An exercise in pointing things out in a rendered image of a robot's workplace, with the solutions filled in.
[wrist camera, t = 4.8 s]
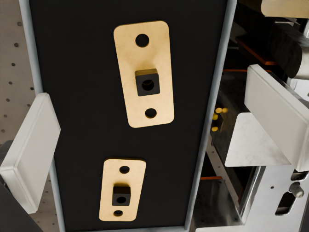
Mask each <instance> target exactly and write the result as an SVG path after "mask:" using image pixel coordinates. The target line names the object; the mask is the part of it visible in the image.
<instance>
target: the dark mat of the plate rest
mask: <svg viewBox="0 0 309 232"><path fill-rule="evenodd" d="M227 2H228V0H29V4H30V10H31V16H32V22H33V28H34V36H35V42H36V48H37V53H38V60H39V65H40V73H41V79H42V85H43V91H44V93H47V94H49V96H50V99H51V102H52V105H53V108H54V111H55V114H56V116H57V120H58V123H59V126H60V129H61V131H60V134H59V137H58V141H57V145H56V148H55V151H54V160H55V166H56V172H57V180H58V186H59V192H60V198H61V204H62V209H63V217H64V223H65V229H66V232H89V231H105V230H121V229H137V228H153V227H169V226H184V225H185V220H186V215H187V210H188V205H189V199H190V194H191V189H192V184H193V179H194V174H195V168H196V163H197V158H198V153H199V148H200V141H201V137H202V132H203V127H204V122H205V117H206V110H207V105H208V100H209V96H210V90H211V86H212V79H213V74H214V70H215V64H216V60H217V53H218V48H219V43H220V38H221V33H222V28H223V22H224V17H225V12H226V7H227ZM155 20H162V21H165V22H166V23H167V25H168V28H169V41H170V56H171V70H172V92H173V107H174V119H173V121H172V122H170V123H165V124H159V125H152V126H145V127H138V128H133V127H131V126H130V125H129V122H128V117H127V111H126V104H125V98H124V93H123V87H122V82H121V76H120V69H119V63H118V58H117V52H116V46H115V41H114V29H115V28H116V27H117V26H119V25H122V24H130V23H140V22H148V21H155ZM108 157H124V158H141V159H143V160H144V161H145V162H146V168H145V172H144V177H143V184H142V189H141V193H140V199H139V203H138V208H137V215H136V218H135V219H134V220H132V221H103V220H100V219H99V212H100V202H101V191H102V181H103V167H104V160H105V159H106V158H108Z"/></svg>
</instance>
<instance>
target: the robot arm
mask: <svg viewBox="0 0 309 232"><path fill-rule="evenodd" d="M244 104H245V105H246V107H247V108H248V109H249V111H250V112H251V113H252V114H253V115H254V117H255V118H256V119H257V121H258V122H259V123H260V125H261V126H262V127H263V128H264V130H265V131H266V132H267V134H268V135H269V136H270V137H271V139H272V140H273V141H274V142H275V144H276V145H277V146H278V147H279V149H280V150H281V151H282V153H283V154H284V155H285V157H286V158H287V159H288V161H289V162H290V163H291V164H292V166H293V167H294V168H295V169H296V170H297V171H298V172H302V171H309V101H307V100H304V99H302V98H299V99H297V98H295V97H294V96H293V95H292V94H291V93H290V92H288V91H287V90H286V89H285V88H284V87H283V86H282V85H281V84H280V83H279V82H277V81H276V80H275V79H274V78H273V77H272V76H271V75H269V74H268V73H267V72H266V71H265V70H264V69H263V68H261V67H260V66H259V65H258V64H253V65H250V66H249V67H248V68H247V78H246V92H245V102H244ZM60 131H61V129H60V126H59V123H58V120H57V116H56V114H55V111H54V108H53V105H52V102H51V99H50V96H49V94H47V93H38V94H37V96H36V98H35V100H34V102H33V104H32V106H31V107H30V109H29V111H28V113H27V115H26V117H25V119H24V121H23V123H22V125H21V127H20V129H19V131H18V133H17V135H16V137H15V139H12V140H7V141H6V142H5V143H4V144H3V145H2V146H0V232H43V231H42V230H41V228H40V227H39V226H38V225H37V224H36V222H35V221H34V220H33V219H32V218H31V217H30V215H29V214H31V213H36V211H37V210H38V206H39V203H40V199H41V196H42V192H43V189H44V186H45V183H46V179H47V175H48V172H49V169H50V165H51V162H52V158H53V155H54V151H55V148H56V145H57V141H58V137H59V134H60ZM298 232H309V194H308V197H307V201H306V205H305V208H304V212H303V216H302V220H301V224H300V228H299V231H298Z"/></svg>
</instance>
